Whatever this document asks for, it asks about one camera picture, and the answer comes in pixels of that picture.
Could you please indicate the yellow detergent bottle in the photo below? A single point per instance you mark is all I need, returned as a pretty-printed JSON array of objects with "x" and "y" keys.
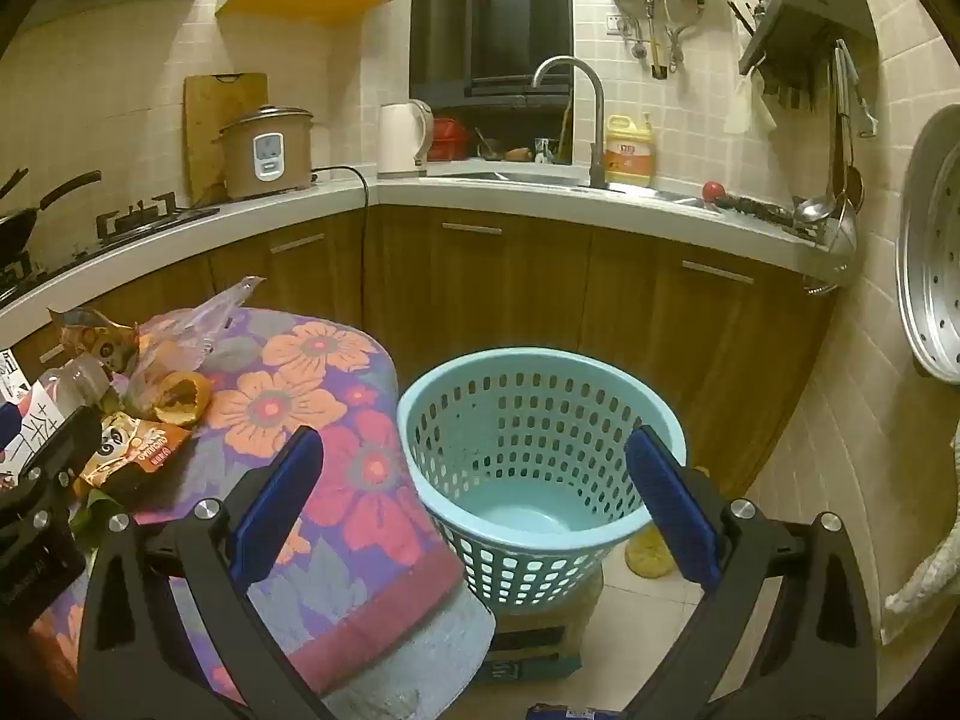
[{"x": 630, "y": 153}]

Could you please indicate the crumpled orange snack bag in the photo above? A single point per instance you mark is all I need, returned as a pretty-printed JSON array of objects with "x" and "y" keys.
[{"x": 86, "y": 330}]

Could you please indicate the orange snack wrapper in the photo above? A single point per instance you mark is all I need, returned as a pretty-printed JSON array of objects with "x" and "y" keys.
[{"x": 131, "y": 451}]

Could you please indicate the round steel steamer tray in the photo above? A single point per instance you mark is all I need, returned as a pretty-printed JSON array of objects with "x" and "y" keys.
[{"x": 927, "y": 248}]

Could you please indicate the floral tablecloth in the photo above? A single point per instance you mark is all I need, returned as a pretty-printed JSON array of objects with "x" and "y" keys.
[{"x": 365, "y": 599}]

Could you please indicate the black gas stove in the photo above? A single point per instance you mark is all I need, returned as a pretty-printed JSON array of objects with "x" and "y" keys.
[{"x": 113, "y": 231}]

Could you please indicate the white paper carton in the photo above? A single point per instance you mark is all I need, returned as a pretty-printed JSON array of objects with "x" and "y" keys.
[{"x": 29, "y": 418}]

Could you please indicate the wooden base cabinets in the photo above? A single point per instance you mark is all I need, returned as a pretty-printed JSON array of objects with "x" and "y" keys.
[{"x": 728, "y": 342}]

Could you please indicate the yellow sponge on floor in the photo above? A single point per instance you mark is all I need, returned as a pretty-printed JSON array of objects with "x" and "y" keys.
[{"x": 648, "y": 556}]

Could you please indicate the red pot by window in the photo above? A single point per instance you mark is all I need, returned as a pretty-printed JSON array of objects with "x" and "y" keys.
[{"x": 451, "y": 141}]

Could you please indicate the clear plastic bag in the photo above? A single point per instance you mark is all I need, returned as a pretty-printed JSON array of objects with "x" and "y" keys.
[{"x": 180, "y": 342}]

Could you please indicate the wooden cutting board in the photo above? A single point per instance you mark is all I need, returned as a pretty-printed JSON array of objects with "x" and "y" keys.
[{"x": 210, "y": 103}]

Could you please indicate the black wall shelf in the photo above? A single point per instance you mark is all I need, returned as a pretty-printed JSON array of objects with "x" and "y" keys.
[{"x": 793, "y": 42}]

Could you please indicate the light blue plastic basket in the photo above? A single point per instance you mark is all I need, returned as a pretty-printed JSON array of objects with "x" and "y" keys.
[{"x": 519, "y": 456}]

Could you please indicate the hanging steel ladle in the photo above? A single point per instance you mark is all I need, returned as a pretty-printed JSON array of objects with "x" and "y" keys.
[{"x": 850, "y": 118}]

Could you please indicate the red tomato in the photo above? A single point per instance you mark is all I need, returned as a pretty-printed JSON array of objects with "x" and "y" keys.
[{"x": 712, "y": 192}]

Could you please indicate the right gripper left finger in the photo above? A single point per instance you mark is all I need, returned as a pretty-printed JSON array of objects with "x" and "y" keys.
[{"x": 225, "y": 546}]

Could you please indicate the dark kitchen window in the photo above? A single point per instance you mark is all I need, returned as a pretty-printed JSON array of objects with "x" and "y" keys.
[{"x": 483, "y": 53}]

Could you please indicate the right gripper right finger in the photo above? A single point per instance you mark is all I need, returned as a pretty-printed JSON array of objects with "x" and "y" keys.
[{"x": 724, "y": 554}]

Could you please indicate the white electric kettle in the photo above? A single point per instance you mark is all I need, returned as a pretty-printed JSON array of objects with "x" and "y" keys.
[{"x": 405, "y": 138}]

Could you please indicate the brown rice cooker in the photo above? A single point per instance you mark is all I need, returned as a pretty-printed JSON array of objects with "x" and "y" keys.
[{"x": 267, "y": 151}]

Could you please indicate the green vegetable leaves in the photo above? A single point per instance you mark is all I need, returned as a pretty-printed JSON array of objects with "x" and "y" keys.
[{"x": 90, "y": 523}]

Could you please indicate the clear plastic bottle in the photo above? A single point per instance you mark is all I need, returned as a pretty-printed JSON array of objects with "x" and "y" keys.
[{"x": 82, "y": 381}]

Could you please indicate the black frying pan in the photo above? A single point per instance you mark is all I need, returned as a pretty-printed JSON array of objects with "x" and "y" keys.
[{"x": 16, "y": 227}]

